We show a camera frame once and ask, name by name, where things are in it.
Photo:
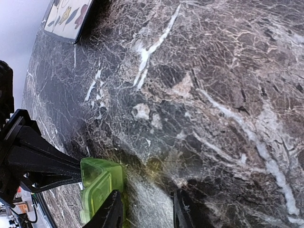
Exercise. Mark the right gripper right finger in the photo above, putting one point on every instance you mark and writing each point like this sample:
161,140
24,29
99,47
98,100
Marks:
186,214

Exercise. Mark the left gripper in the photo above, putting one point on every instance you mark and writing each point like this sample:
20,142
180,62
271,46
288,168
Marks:
31,153

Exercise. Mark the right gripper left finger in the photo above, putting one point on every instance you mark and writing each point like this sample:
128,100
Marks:
110,214

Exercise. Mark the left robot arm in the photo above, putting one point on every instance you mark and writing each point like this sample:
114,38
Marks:
7,107

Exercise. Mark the square floral ceramic plate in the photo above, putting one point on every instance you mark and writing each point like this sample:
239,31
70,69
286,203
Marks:
66,19

